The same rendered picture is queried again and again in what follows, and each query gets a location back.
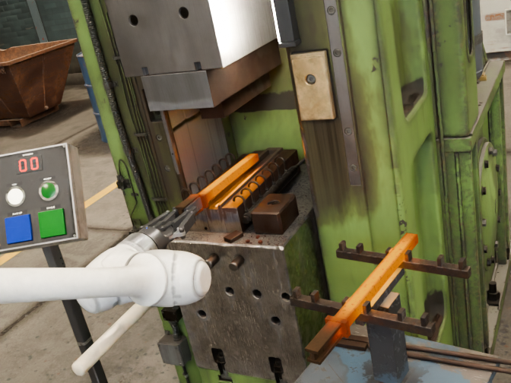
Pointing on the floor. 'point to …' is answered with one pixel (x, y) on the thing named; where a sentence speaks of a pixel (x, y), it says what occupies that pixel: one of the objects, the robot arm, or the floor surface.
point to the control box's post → (55, 259)
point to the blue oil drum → (91, 96)
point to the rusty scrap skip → (33, 80)
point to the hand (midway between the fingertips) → (190, 207)
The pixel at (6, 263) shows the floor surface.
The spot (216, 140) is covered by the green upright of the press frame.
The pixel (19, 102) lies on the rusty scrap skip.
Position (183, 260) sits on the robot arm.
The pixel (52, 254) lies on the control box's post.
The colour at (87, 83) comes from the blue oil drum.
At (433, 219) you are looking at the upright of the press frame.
